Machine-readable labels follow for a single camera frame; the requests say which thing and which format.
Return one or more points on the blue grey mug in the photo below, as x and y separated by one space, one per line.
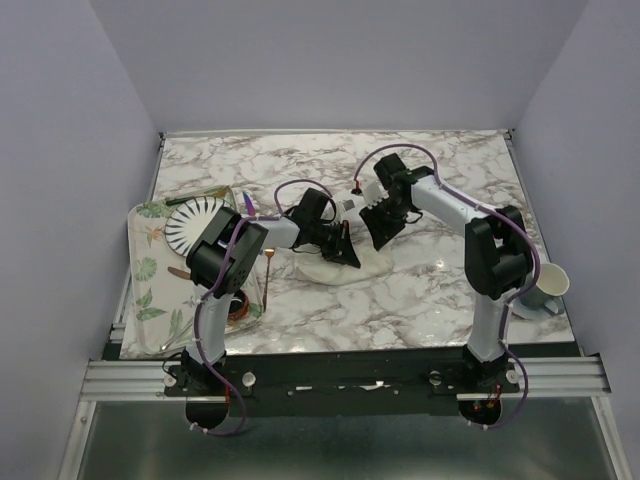
546 295

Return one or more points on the green chopsticks on tray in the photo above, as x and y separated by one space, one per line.
216 191

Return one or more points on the white cloth napkin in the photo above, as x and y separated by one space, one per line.
310 266

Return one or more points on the black and copper small bowl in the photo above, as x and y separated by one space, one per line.
239 307

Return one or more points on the rose gold fork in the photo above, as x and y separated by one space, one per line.
269 253

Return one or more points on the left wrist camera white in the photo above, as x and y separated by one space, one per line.
340 209

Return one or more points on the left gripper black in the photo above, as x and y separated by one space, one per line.
340 250

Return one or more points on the white saucer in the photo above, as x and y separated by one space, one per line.
535 314

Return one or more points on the leaf pattern serving tray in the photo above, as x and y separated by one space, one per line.
160 313

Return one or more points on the iridescent purple utensil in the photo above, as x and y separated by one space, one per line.
251 210

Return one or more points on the white plate blue stripes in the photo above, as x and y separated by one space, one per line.
188 221

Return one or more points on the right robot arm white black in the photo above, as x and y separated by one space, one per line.
498 254

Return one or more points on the aluminium frame rail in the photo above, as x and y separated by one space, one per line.
107 381

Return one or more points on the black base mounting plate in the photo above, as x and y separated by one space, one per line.
347 383

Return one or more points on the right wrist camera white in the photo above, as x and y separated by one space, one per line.
370 192

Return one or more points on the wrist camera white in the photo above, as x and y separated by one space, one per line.
370 192
340 209

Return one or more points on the copper spoon on tray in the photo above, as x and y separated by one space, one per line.
178 272

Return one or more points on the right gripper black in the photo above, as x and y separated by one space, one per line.
379 233

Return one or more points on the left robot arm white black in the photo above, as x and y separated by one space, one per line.
224 254

